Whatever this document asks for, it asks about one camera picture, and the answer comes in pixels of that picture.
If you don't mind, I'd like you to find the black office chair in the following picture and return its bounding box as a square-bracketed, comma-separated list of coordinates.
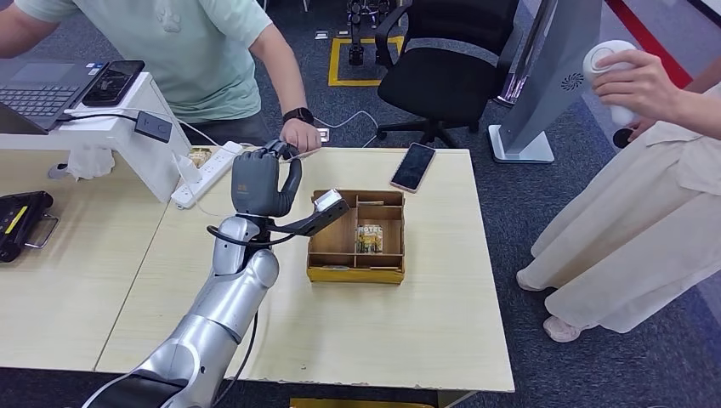
[374, 0, 522, 149]

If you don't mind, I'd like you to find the white charger plug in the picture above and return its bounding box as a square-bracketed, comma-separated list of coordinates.
[171, 153, 202, 186]

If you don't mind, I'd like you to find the brown cardboard organizer box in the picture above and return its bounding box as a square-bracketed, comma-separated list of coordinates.
[306, 189, 406, 285]

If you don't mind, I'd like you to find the person's right hand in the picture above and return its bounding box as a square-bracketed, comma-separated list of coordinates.
[627, 115, 657, 142]

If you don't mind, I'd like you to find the black adapter cable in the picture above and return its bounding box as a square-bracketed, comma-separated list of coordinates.
[56, 112, 139, 125]

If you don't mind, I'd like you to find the beige shoe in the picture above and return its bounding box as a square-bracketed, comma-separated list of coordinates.
[515, 269, 545, 292]
[542, 314, 582, 343]

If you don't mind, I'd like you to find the standing humanoid robot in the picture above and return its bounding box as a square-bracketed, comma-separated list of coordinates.
[346, 0, 395, 67]

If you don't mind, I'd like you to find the crumpled white plastic bag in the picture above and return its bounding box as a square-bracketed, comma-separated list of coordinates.
[66, 144, 116, 181]

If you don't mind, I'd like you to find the dark grey laptop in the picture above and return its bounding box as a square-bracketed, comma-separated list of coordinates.
[0, 58, 108, 136]

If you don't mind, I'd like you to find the person's left hand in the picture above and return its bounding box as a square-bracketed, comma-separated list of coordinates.
[279, 118, 323, 154]
[591, 49, 685, 122]

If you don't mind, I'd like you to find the black payment terminal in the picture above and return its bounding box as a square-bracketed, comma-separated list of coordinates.
[0, 191, 60, 264]

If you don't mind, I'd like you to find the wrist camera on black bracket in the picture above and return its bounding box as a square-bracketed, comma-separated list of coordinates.
[270, 188, 351, 238]

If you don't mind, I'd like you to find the grey kiosk display stand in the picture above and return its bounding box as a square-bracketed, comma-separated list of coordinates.
[487, 0, 604, 165]

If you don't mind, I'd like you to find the hotel room key card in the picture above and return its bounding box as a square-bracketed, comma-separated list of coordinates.
[354, 224, 383, 254]

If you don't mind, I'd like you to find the smartphone with pink case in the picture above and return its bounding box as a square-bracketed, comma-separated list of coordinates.
[389, 142, 436, 195]

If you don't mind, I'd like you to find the white floor cable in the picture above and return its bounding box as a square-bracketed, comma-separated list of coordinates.
[313, 110, 381, 149]

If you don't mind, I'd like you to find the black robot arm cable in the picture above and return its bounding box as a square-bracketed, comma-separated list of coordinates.
[206, 224, 295, 408]

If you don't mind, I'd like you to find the white power strip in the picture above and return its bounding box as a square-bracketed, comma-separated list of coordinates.
[170, 140, 244, 211]

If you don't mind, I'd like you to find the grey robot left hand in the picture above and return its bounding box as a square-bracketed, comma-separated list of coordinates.
[230, 139, 304, 219]

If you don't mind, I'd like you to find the white handheld controller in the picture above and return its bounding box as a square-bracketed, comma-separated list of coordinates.
[582, 39, 640, 128]

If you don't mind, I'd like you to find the black wristwatch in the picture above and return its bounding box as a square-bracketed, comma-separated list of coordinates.
[281, 106, 315, 126]

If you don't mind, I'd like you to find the person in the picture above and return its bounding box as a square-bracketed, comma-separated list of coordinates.
[515, 39, 721, 343]
[0, 0, 323, 154]

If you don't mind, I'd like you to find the yellow floor tape square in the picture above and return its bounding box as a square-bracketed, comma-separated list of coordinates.
[328, 36, 406, 88]

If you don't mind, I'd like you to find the black adapter box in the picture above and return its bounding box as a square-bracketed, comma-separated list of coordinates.
[133, 110, 173, 144]

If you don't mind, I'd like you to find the white desk riser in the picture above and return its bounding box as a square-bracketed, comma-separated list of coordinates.
[0, 71, 196, 204]

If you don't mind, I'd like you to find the black smartphone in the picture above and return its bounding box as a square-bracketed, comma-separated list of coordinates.
[81, 59, 146, 108]

